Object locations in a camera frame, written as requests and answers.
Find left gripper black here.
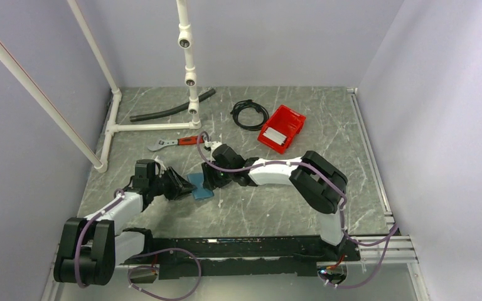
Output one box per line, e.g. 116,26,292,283
149,166,196,201

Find blue card holder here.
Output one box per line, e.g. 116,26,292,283
187,172,214,201

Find red plastic bin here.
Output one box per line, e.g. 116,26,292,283
257,105,306,154

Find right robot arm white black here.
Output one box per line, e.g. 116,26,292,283
201,144,348,260

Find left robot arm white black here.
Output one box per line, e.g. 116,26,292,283
53,159,196,288

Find white cards in bin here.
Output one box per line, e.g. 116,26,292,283
263,127,287,145

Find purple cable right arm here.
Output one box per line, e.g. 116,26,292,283
196,131,400,290

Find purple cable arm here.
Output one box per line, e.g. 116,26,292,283
196,131,400,290
74,187,202,301

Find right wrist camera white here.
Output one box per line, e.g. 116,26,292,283
204,141,222,153

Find red handled adjustable wrench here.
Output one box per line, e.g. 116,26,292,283
147,135,198,152

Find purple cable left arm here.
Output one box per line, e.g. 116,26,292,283
74,187,202,301

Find coiled black cable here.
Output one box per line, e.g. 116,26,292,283
230,99,270,132

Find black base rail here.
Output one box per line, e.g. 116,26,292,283
125,235,361,280

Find black rubber hose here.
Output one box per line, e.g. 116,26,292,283
129,88,217,123

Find white PVC pipe frame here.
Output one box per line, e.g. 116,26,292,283
0,1,201,173

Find aluminium rail right side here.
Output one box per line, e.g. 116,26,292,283
347,88,419,266

